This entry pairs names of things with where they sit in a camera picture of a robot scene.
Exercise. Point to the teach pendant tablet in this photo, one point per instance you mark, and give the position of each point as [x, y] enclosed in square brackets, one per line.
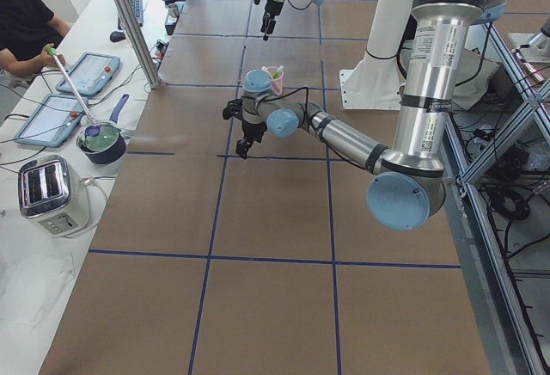
[92, 72]
[52, 122]

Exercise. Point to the green tipped metal rod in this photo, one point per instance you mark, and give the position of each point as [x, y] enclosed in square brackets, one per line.
[52, 53]

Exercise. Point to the dark pot with lid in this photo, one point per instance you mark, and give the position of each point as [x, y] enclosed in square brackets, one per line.
[103, 143]

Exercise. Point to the far teach pendant tablet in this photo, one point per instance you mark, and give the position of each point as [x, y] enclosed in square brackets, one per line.
[92, 72]

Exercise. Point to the seated person black shirt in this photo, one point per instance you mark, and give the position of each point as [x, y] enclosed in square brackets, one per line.
[28, 27]

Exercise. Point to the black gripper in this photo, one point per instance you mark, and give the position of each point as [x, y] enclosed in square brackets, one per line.
[272, 7]
[252, 129]

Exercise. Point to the green highlighter pen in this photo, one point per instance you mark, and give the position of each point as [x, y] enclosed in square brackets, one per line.
[278, 73]

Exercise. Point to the white camera post base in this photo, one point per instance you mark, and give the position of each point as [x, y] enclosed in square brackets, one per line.
[375, 81]

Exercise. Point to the black keyboard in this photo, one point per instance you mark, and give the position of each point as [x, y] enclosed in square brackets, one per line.
[138, 11]

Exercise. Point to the near teach pendant tablet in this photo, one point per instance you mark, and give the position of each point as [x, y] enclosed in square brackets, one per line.
[52, 122]

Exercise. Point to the pink mesh pen holder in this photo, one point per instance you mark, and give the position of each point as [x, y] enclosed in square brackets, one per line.
[277, 86]

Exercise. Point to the metal cup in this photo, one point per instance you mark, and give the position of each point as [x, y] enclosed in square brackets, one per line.
[173, 10]

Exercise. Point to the silver toaster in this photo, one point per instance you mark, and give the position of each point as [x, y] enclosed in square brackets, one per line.
[52, 195]

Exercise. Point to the aluminium frame post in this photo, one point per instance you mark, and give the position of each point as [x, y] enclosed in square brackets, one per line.
[134, 34]

